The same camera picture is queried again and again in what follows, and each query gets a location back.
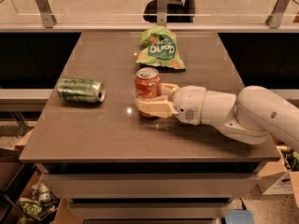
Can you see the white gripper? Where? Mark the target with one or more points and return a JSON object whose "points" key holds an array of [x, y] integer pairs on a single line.
{"points": [[188, 104]]}

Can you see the red coke can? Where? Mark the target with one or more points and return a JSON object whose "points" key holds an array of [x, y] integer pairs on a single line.
{"points": [[147, 83]]}

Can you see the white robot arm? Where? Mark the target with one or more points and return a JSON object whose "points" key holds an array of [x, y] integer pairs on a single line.
{"points": [[249, 117]]}

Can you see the green soda can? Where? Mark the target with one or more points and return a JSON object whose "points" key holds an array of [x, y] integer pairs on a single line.
{"points": [[81, 90]]}

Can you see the green chip bag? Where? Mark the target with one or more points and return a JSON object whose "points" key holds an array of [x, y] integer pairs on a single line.
{"points": [[160, 49]]}

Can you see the grey drawer cabinet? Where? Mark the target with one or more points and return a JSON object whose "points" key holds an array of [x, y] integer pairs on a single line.
{"points": [[112, 165]]}

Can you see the black office chair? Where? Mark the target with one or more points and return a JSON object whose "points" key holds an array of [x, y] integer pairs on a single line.
{"points": [[180, 10]]}

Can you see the cardboard box on right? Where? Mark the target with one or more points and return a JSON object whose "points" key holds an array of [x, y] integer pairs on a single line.
{"points": [[278, 177]]}

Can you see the cans in left bin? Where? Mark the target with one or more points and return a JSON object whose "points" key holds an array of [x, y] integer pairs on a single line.
{"points": [[40, 207]]}

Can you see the middle metal railing bracket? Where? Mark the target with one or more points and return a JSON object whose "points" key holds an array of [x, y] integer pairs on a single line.
{"points": [[162, 12]]}

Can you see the left metal railing bracket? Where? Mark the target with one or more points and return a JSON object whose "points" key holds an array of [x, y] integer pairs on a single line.
{"points": [[47, 17]]}

